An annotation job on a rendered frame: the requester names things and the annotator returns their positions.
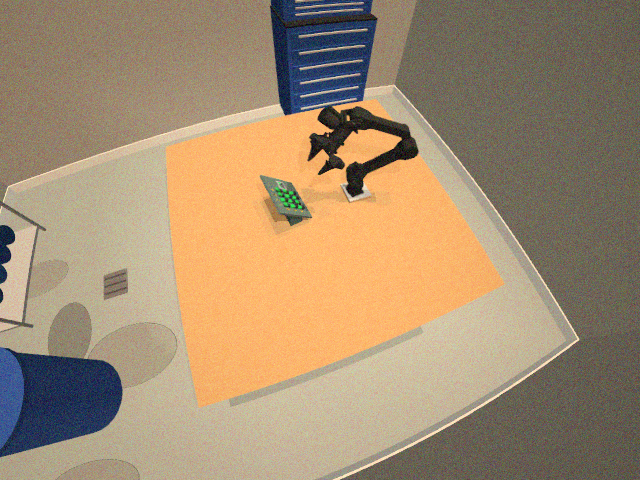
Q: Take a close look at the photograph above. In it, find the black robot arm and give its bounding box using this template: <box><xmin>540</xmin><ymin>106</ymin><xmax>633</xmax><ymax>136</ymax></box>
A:
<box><xmin>310</xmin><ymin>106</ymin><xmax>419</xmax><ymax>197</ymax></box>

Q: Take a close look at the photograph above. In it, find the grey-green switch panel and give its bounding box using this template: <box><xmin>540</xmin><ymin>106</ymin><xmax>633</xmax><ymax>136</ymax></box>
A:
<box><xmin>259</xmin><ymin>175</ymin><xmax>312</xmax><ymax>226</ymax></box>

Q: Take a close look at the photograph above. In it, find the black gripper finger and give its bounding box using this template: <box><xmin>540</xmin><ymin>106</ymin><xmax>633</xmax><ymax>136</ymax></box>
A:
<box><xmin>318</xmin><ymin>160</ymin><xmax>336</xmax><ymax>175</ymax></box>
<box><xmin>307</xmin><ymin>145</ymin><xmax>323</xmax><ymax>162</ymax></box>

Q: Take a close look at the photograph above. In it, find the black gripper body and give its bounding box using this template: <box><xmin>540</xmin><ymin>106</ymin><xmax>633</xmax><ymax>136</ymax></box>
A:
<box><xmin>309</xmin><ymin>132</ymin><xmax>345</xmax><ymax>170</ymax></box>

